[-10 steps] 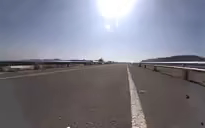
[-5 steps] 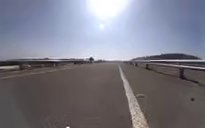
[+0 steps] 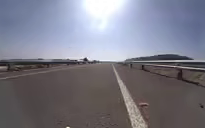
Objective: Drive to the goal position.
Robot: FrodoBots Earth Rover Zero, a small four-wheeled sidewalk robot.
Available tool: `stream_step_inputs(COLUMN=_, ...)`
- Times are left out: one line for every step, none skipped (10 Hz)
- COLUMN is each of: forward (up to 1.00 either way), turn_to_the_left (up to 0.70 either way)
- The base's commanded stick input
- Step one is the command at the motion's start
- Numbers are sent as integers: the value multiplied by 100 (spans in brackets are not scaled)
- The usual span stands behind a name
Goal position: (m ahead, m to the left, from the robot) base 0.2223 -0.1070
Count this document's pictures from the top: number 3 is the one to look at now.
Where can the tree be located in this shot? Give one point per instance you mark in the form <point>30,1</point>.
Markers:
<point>85,59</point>

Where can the grey asphalt road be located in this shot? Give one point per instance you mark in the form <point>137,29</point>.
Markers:
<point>66,96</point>

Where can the dark hill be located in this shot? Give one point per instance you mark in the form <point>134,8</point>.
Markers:
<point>160,57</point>

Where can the metal guardrail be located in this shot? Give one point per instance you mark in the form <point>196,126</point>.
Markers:
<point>180,67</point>
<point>33,62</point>

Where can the white painted edge line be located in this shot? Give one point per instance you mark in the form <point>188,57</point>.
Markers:
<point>30,73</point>

